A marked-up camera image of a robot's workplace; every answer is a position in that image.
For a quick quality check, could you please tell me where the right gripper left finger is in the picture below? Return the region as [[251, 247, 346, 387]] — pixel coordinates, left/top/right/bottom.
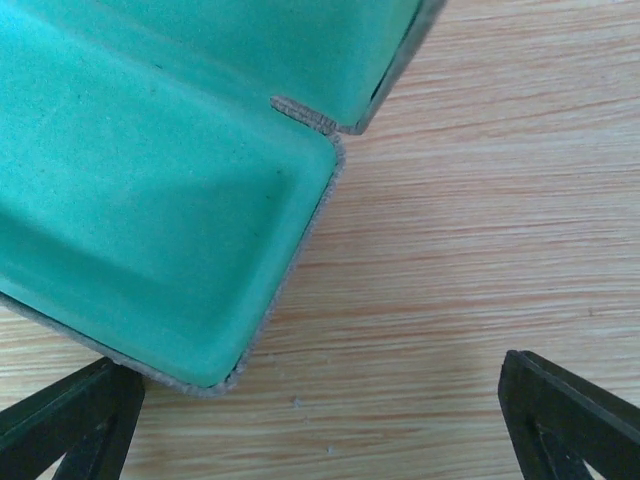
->
[[1, 358, 145, 479]]

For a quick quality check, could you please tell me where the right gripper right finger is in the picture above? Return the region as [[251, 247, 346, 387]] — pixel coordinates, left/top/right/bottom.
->
[[498, 350, 639, 479]]

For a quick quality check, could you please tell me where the grey glasses case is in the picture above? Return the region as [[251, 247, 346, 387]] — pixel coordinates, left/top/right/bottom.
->
[[1, 1, 443, 397]]

